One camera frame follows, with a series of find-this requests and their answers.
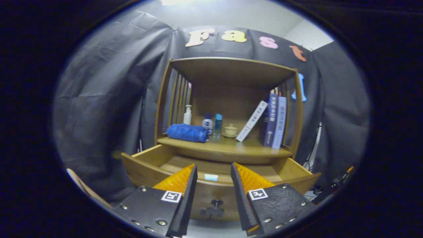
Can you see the wooden countertop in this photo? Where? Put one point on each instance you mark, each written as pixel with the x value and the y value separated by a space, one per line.
pixel 231 147

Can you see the wooden drawer with black knob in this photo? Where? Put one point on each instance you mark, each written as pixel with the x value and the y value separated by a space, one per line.
pixel 211 193

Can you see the white bottle with blue cap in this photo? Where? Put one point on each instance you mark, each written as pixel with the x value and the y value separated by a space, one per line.
pixel 207 124

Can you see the pale lavender book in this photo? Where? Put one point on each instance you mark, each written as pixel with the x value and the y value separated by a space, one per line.
pixel 279 122

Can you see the black and orange tool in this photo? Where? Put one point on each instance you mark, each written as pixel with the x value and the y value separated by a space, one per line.
pixel 337 183

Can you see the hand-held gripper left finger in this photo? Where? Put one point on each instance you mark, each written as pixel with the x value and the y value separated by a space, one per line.
pixel 186 205

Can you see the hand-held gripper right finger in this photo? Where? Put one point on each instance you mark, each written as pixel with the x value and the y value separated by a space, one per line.
pixel 241 205

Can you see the wooden cabinet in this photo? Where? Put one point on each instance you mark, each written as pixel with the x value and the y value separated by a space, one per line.
pixel 228 96

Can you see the clear blue bottle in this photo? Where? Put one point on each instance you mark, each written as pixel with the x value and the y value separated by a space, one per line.
pixel 217 125

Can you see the white book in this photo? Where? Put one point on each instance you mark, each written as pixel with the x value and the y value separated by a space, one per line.
pixel 251 121

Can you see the white pump bottle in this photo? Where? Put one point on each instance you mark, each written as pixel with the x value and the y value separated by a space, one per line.
pixel 187 117

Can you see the light blue tube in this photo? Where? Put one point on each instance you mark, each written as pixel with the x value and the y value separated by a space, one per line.
pixel 211 177

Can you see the beige lidded teacup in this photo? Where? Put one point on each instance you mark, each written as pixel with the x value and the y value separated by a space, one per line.
pixel 230 131

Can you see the rolled blue towel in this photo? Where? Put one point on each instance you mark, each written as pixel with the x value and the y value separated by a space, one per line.
pixel 186 133

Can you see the dark blue book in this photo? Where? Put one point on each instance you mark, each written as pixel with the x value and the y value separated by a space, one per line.
pixel 271 122

